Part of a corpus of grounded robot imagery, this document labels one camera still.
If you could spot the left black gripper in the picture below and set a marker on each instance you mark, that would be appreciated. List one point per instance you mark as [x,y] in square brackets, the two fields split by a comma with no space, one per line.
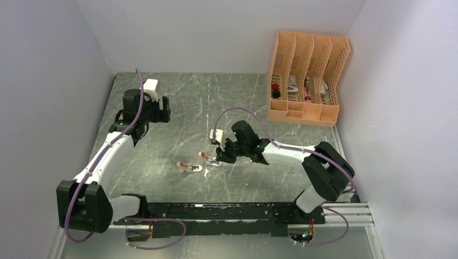
[162,115]

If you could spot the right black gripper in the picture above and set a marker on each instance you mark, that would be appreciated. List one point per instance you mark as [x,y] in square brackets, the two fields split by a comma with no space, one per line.
[224,156]

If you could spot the pink stapler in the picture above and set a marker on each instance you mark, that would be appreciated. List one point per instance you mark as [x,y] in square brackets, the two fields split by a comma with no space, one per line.
[189,167]
[209,160]

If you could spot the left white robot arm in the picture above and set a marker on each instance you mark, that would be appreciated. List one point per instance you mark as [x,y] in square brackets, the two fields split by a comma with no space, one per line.
[82,202]

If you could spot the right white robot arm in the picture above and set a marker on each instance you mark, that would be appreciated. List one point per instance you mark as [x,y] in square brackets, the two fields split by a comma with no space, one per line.
[328,172]

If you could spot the red black item in organizer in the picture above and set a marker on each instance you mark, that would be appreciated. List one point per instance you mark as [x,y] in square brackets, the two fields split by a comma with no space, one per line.
[275,91]

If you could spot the pink items in organizer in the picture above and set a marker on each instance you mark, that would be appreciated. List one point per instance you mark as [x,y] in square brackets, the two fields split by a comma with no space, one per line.
[293,90]

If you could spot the orange file organizer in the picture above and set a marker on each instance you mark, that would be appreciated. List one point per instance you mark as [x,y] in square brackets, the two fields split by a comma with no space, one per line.
[302,78]

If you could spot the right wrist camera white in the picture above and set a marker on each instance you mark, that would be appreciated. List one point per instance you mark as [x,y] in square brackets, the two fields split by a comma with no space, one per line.
[217,137]

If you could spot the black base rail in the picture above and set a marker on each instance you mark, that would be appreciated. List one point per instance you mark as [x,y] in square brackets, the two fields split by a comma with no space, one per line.
[273,218]

